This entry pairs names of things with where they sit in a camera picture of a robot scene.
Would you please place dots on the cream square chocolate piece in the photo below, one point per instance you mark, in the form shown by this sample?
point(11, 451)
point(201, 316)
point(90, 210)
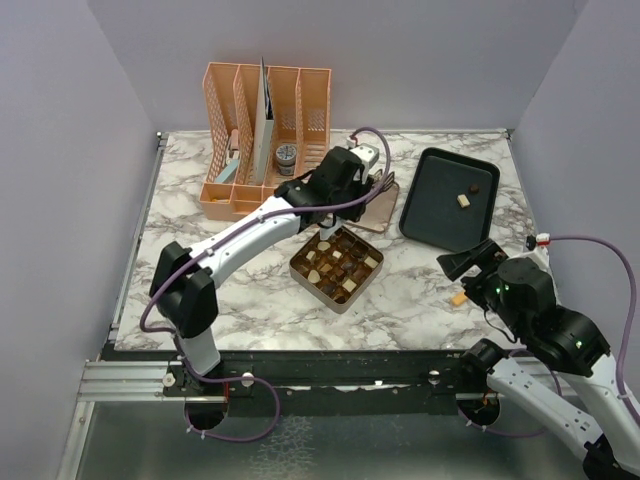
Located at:
point(463, 201)

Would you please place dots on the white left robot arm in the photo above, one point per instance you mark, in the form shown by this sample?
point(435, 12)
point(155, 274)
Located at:
point(186, 279)

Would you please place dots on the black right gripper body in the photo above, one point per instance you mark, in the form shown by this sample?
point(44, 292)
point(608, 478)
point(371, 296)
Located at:
point(484, 288)

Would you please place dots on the small round patterned jar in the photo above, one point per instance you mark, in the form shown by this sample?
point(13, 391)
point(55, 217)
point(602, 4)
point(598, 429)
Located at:
point(286, 158)

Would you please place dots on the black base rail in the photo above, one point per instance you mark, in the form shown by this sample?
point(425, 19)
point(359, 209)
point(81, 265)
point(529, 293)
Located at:
point(314, 382)

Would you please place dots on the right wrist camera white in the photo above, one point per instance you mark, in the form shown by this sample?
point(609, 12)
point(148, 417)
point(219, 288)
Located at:
point(536, 248)

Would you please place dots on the black plastic tray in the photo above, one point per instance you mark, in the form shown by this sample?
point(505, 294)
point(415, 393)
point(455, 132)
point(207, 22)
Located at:
point(432, 214)

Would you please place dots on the rose gold tin lid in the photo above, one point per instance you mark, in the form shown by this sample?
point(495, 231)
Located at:
point(379, 211)

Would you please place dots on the white upright booklet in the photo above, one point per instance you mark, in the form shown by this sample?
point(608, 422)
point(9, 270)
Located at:
point(263, 128)

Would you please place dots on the tan stick on table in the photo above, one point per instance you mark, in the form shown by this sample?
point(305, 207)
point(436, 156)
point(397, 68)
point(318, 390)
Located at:
point(459, 299)

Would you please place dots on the pink stapler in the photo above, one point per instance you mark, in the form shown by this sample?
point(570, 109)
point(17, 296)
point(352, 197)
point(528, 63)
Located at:
point(233, 148)

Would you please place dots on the peach plastic desk organizer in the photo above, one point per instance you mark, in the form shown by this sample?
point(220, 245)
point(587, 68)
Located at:
point(301, 109)

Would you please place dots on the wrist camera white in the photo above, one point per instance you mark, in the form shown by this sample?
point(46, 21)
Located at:
point(536, 248)
point(368, 154)

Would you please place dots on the gold chocolate tin box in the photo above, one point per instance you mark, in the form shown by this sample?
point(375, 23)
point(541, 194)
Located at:
point(338, 270)

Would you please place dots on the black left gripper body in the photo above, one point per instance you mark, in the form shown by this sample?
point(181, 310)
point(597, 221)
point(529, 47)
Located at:
point(356, 189)

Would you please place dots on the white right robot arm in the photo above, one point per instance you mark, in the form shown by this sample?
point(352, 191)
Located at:
point(521, 291)

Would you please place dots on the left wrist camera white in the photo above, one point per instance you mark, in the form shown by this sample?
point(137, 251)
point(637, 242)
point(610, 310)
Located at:
point(368, 154)

